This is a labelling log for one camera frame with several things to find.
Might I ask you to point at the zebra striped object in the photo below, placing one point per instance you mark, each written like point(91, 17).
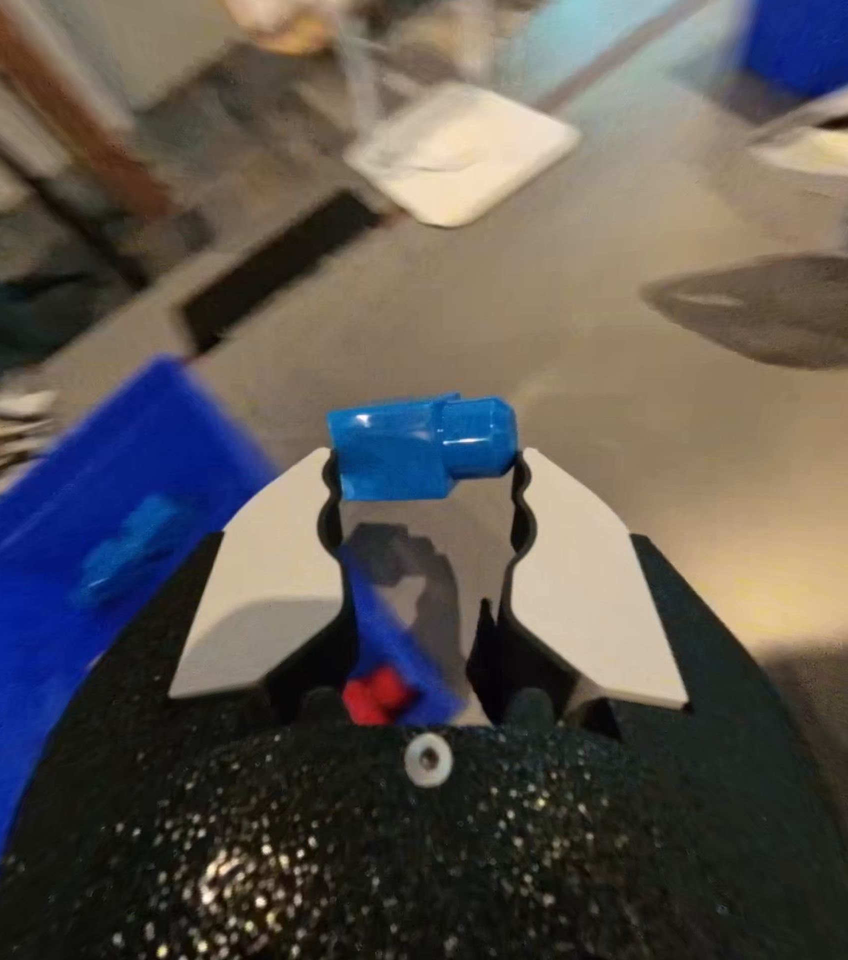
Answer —
point(11, 431)

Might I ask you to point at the blue plastic bin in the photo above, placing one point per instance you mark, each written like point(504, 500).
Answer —
point(821, 37)
point(18, 637)

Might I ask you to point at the blue mega block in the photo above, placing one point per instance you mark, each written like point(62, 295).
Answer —
point(394, 450)

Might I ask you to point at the pile of mega blocks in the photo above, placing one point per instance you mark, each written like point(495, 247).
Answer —
point(135, 544)

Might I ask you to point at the wooden post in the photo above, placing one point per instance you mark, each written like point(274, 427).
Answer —
point(56, 97)

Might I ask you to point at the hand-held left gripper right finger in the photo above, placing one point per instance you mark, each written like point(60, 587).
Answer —
point(589, 592)

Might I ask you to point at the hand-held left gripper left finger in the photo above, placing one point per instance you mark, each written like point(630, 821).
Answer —
point(259, 585)

